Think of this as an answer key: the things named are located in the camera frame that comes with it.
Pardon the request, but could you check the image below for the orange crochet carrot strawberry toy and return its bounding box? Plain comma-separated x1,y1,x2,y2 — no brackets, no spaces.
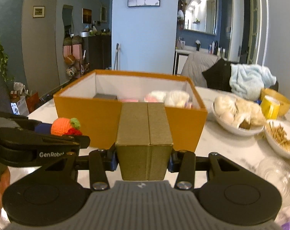
50,117,83,136

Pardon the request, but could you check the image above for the gold cardboard box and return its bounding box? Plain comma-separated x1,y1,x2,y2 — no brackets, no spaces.
115,102,173,181

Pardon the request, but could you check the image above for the pink blue pouch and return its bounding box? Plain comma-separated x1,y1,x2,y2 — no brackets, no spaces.
119,99,139,103

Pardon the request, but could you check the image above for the large orange cardboard box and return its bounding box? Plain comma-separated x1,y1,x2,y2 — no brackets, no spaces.
54,70,208,152

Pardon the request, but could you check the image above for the grey rectangular box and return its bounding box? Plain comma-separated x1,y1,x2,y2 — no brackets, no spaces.
93,94,117,101

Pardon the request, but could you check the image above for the white crochet bunny doll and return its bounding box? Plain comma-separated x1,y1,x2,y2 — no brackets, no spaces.
143,90,192,108

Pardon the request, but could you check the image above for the white bowl with buns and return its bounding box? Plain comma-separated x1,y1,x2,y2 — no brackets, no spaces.
212,96,267,136

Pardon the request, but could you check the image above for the green potted plant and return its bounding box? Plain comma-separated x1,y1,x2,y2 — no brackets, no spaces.
0,42,14,82

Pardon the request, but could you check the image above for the black garment on sofa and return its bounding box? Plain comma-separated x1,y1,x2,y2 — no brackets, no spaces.
202,59,231,92

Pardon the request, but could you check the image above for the grey sofa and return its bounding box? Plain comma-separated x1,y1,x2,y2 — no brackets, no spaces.
180,51,220,88

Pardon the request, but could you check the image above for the white bowl with noodles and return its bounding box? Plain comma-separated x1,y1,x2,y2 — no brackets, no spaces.
265,119,290,159

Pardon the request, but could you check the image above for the light blue blanket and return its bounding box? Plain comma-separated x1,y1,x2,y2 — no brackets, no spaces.
229,63,277,101

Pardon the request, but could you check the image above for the yellow cup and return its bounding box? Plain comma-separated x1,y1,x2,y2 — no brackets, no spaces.
260,95,280,119

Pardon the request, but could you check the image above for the small framed picture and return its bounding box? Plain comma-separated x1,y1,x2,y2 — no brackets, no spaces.
33,6,45,18

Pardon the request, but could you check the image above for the wall mirror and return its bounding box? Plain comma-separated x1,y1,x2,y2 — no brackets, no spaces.
184,0,219,35

